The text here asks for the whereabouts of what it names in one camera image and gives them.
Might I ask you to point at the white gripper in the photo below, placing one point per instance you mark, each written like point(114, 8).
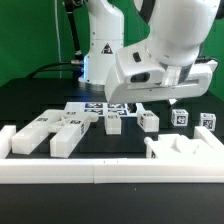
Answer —
point(196, 84)

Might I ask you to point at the white chair seat part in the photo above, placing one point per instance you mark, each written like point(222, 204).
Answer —
point(175, 146)

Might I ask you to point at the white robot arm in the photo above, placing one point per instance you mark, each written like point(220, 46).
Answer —
point(166, 65)

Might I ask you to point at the white tag sheet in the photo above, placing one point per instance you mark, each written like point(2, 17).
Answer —
point(124, 110)

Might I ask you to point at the white right fence block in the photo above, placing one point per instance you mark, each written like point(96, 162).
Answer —
point(210, 146)

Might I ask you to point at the white fence block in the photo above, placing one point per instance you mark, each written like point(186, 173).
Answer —
point(210, 146)
point(6, 133)

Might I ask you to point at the white front fence bar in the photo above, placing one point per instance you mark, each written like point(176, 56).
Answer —
point(96, 171)

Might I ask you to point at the white left fence block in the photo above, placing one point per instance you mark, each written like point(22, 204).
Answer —
point(6, 133)

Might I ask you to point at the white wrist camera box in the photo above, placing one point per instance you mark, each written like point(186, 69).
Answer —
point(134, 65)

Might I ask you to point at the white chair back frame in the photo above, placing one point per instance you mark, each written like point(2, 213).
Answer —
point(68, 129)

